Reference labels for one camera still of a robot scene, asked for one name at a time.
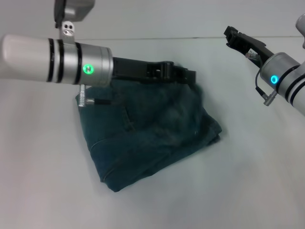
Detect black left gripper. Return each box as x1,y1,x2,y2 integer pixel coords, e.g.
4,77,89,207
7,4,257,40
112,56,197,85

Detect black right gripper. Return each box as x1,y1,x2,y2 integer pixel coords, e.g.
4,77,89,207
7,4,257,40
224,25,275,70

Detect blue denim shorts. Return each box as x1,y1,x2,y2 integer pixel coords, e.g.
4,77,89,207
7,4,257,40
75,63,224,193

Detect clear network plug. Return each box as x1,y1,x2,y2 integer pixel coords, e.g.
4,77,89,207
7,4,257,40
245,51,260,61

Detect black cable with silver plug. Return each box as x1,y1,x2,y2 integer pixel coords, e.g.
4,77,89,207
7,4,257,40
255,71,277,105

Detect silver spring cable with plug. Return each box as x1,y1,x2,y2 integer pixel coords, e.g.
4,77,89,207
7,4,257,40
78,84,112,108

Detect silver camera mounting bracket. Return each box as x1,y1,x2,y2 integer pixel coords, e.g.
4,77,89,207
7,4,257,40
59,21,77,45

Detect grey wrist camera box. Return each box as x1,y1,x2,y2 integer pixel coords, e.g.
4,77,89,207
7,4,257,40
53,0,96,30

